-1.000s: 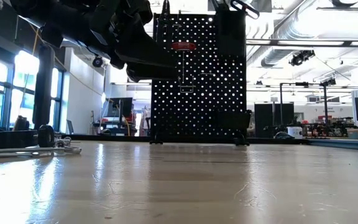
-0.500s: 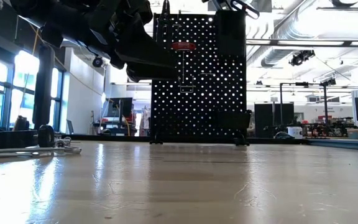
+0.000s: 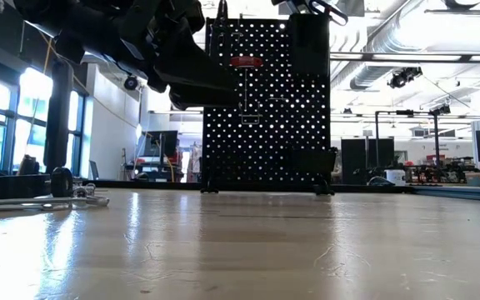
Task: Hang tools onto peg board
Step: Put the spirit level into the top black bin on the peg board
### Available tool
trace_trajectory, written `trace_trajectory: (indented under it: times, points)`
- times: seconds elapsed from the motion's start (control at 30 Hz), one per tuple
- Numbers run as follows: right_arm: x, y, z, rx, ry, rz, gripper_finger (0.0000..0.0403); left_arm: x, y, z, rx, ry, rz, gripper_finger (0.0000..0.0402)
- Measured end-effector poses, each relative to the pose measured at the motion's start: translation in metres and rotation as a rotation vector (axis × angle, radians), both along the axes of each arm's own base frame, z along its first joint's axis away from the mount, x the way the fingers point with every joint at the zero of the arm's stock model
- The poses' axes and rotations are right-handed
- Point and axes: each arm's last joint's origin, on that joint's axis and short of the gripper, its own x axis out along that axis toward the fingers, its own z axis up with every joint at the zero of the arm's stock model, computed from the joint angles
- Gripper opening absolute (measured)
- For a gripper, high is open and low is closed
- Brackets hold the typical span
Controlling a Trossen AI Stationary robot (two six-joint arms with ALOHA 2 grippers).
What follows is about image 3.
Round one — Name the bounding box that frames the metal loop pegboard holder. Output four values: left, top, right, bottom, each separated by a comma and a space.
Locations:
239, 99, 263, 126

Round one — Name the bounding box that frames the dark bag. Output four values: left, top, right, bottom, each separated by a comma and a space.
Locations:
17, 154, 41, 176

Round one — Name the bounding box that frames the black ceiling spotlight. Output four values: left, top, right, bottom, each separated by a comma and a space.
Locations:
387, 66, 423, 89
122, 73, 140, 92

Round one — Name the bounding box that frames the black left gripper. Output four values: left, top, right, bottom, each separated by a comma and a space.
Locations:
117, 0, 242, 111

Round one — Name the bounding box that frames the red T-handle hex key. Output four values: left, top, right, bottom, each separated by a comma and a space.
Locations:
229, 55, 264, 116

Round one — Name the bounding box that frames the silver combination wrench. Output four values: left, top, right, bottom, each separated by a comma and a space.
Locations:
0, 202, 73, 213
0, 195, 111, 208

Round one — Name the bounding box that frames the chrome socket adapter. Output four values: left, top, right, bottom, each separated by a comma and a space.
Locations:
72, 182, 97, 200

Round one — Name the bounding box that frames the black perforated pegboard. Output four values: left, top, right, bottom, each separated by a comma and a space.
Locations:
201, 17, 338, 196

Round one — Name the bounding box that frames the black cabinet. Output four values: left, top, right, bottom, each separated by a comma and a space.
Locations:
340, 137, 395, 185

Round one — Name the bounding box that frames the long ceiling light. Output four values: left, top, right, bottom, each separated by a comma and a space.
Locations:
330, 52, 480, 63

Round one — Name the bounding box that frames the black pillar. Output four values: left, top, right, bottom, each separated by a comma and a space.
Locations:
42, 60, 74, 174

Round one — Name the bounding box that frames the black camera rig stand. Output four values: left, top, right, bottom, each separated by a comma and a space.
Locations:
374, 102, 452, 184

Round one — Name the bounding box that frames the black aluminium table frame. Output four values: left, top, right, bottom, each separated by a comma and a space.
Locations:
0, 173, 480, 204

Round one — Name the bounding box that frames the yellow hanging cable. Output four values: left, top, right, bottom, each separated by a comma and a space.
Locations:
27, 32, 60, 159

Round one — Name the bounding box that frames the black C-clamp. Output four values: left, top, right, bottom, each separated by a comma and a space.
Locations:
49, 167, 75, 200

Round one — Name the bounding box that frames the blue T-handle hex key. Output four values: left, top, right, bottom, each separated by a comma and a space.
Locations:
307, 0, 350, 28

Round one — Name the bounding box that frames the silver ceiling duct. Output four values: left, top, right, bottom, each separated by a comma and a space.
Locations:
350, 24, 433, 91

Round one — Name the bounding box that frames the tall black pegboard bin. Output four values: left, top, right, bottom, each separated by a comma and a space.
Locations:
287, 12, 332, 77

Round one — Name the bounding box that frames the white bucket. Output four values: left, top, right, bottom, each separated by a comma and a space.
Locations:
383, 168, 407, 187

